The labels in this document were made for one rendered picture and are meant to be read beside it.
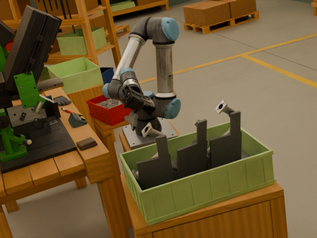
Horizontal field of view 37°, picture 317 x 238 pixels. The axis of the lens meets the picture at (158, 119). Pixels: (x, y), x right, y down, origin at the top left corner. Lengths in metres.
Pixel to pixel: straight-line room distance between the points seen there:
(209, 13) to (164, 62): 6.25
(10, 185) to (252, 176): 1.20
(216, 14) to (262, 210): 6.83
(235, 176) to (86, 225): 1.79
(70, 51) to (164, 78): 3.33
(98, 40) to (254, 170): 3.90
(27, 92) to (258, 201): 1.57
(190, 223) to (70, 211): 1.91
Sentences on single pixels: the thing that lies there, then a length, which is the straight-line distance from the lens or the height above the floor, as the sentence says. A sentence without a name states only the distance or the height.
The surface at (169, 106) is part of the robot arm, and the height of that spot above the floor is 1.07.
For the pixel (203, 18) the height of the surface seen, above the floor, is 0.28.
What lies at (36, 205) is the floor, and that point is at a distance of 4.11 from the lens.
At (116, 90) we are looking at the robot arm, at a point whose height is 1.24.
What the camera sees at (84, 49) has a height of 0.79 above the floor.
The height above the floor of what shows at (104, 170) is 0.80.
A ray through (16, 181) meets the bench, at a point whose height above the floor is 0.88.
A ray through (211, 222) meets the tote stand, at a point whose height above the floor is 0.72.
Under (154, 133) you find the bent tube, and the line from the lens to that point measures 1.97.
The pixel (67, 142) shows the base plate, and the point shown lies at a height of 0.90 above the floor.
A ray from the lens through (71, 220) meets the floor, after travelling 3.75.
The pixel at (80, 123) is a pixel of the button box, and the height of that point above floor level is 0.92.
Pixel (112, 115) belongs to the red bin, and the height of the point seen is 0.87.
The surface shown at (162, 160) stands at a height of 1.02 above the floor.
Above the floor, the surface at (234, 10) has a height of 0.27.
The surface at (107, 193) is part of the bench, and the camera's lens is 2.62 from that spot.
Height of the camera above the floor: 1.95
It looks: 22 degrees down
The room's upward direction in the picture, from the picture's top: 11 degrees counter-clockwise
